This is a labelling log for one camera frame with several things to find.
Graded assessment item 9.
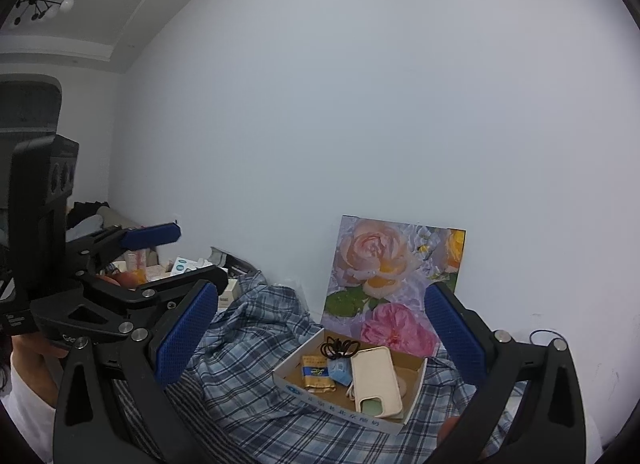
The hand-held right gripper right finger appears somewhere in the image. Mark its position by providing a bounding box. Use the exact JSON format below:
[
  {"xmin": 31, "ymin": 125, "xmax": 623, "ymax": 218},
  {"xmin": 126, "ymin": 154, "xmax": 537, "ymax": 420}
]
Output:
[{"xmin": 424, "ymin": 282, "xmax": 588, "ymax": 464}]

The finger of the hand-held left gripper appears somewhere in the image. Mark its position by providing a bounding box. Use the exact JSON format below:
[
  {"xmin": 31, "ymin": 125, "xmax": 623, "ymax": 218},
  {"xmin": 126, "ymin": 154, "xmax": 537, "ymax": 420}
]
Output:
[
  {"xmin": 80, "ymin": 265, "xmax": 229, "ymax": 319},
  {"xmin": 65, "ymin": 222, "xmax": 183, "ymax": 275}
]

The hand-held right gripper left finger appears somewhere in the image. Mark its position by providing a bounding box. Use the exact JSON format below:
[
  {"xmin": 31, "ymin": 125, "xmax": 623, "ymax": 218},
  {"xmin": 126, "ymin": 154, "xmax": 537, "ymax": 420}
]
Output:
[{"xmin": 52, "ymin": 280, "xmax": 221, "ymax": 464}]

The beige phone case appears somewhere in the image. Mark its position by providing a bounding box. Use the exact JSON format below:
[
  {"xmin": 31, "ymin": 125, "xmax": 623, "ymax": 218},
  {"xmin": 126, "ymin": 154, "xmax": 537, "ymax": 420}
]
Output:
[{"xmin": 349, "ymin": 346, "xmax": 405, "ymax": 420}]

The blue tissue pack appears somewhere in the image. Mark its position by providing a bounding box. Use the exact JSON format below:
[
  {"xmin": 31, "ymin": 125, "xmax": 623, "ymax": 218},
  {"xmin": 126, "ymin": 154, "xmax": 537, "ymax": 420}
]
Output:
[{"xmin": 327, "ymin": 360, "xmax": 353, "ymax": 386}]

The black cable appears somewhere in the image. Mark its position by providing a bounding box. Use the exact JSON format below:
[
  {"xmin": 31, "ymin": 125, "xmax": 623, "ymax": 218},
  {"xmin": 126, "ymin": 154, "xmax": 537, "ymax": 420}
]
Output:
[{"xmin": 322, "ymin": 336, "xmax": 362, "ymax": 360}]

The gold foil packet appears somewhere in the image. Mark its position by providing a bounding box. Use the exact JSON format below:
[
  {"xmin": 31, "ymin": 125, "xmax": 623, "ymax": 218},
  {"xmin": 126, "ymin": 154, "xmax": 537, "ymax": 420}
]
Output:
[{"xmin": 300, "ymin": 354, "xmax": 337, "ymax": 393}]

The white cardboard box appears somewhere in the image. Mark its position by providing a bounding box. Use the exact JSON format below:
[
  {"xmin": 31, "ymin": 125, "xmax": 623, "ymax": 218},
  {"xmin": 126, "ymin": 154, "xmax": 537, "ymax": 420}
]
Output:
[{"xmin": 272, "ymin": 328, "xmax": 428, "ymax": 436}]

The person's left forearm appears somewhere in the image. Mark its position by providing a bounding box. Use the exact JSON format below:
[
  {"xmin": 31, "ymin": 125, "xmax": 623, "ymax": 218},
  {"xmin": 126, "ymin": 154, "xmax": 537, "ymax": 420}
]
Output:
[{"xmin": 0, "ymin": 369, "xmax": 56, "ymax": 464}]

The person's left hand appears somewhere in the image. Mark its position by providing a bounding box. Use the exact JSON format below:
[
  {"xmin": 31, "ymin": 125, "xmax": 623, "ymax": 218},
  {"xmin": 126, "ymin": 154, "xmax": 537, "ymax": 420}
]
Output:
[{"xmin": 10, "ymin": 334, "xmax": 70, "ymax": 407}]

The white printed carton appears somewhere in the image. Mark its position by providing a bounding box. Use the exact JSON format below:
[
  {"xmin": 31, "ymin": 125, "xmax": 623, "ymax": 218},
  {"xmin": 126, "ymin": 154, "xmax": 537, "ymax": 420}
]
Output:
[{"xmin": 167, "ymin": 256, "xmax": 203, "ymax": 279}]

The plastic drink cup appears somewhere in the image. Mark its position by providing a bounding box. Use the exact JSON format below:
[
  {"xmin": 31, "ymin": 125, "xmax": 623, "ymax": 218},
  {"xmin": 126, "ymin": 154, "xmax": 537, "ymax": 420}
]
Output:
[{"xmin": 124, "ymin": 248, "xmax": 149, "ymax": 287}]

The small beige carton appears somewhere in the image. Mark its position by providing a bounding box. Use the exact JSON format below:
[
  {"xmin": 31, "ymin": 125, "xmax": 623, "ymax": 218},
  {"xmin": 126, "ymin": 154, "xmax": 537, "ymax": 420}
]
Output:
[{"xmin": 217, "ymin": 279, "xmax": 240, "ymax": 305}]

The blue plaid cloth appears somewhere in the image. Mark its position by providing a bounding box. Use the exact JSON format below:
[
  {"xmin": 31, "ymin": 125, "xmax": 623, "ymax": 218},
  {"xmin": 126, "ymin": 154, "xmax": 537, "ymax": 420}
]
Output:
[{"xmin": 115, "ymin": 271, "xmax": 531, "ymax": 464}]

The grey bag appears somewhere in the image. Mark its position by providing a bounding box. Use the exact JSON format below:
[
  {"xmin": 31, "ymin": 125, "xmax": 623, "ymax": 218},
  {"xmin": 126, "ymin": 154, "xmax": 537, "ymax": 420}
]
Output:
[{"xmin": 210, "ymin": 246, "xmax": 256, "ymax": 277}]

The white enamel mug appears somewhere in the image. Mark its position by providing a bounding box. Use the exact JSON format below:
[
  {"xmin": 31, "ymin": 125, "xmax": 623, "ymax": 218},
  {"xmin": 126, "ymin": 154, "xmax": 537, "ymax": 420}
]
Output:
[{"xmin": 529, "ymin": 328, "xmax": 568, "ymax": 345}]

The floral print board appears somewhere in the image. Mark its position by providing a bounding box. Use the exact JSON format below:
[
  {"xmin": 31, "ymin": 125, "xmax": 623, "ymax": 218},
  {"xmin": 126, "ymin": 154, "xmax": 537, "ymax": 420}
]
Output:
[{"xmin": 320, "ymin": 215, "xmax": 467, "ymax": 360}]

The dark grey curtain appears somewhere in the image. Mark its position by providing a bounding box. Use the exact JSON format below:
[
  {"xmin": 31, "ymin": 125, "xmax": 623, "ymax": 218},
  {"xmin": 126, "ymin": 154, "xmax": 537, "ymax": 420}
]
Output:
[{"xmin": 0, "ymin": 74, "xmax": 63, "ymax": 305}]

